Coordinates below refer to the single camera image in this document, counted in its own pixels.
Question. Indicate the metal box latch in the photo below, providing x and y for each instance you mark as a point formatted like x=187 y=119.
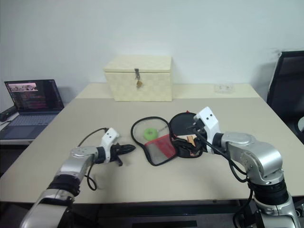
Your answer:
x=137 y=73

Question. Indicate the small brass padlock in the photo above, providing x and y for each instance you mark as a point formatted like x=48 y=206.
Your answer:
x=139 y=84

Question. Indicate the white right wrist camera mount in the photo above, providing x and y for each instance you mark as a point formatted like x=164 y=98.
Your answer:
x=210 y=123

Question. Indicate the white wall socket plate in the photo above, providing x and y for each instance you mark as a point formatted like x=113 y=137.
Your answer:
x=223 y=88

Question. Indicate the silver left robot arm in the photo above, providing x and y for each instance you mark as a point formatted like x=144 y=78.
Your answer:
x=78 y=154

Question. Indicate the black office chair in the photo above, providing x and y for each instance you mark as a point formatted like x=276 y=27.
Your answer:
x=285 y=95

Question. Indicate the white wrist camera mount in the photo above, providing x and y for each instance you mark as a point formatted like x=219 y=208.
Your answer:
x=109 y=137
x=210 y=123

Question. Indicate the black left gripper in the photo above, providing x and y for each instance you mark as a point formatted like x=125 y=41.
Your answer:
x=116 y=152

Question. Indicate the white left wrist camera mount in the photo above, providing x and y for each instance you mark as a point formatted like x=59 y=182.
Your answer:
x=109 y=137

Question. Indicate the black mesh paddle case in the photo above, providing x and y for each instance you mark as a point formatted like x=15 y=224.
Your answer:
x=156 y=155

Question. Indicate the open grey laptop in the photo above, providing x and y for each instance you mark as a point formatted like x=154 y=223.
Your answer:
x=33 y=99

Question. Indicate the black rectangular device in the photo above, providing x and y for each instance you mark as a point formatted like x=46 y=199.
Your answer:
x=8 y=112

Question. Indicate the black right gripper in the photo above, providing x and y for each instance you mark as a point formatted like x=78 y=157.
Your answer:
x=199 y=131

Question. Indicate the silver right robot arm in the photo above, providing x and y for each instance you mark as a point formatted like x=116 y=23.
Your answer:
x=256 y=154

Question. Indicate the cream lidded storage box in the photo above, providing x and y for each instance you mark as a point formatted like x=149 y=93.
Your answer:
x=145 y=88

